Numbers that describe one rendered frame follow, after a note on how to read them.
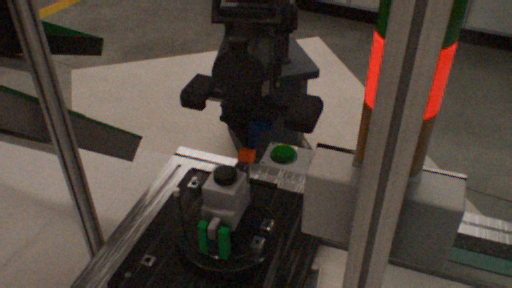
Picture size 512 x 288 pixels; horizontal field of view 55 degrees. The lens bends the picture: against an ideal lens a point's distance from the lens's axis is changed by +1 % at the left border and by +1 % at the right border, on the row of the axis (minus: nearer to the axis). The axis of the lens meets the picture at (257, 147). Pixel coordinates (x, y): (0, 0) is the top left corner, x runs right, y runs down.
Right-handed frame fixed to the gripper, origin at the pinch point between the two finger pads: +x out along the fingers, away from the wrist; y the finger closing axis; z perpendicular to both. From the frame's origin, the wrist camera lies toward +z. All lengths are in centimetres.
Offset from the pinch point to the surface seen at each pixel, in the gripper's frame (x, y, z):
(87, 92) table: 23, 55, 31
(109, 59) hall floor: 110, 166, 182
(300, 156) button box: 12.8, -4.3, 12.6
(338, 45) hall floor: 110, 32, 252
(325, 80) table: 23, 1, 57
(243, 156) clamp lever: 1.8, 0.0, -3.2
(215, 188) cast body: 0.1, 0.2, -12.1
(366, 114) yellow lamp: -21.8, -17.2, -22.8
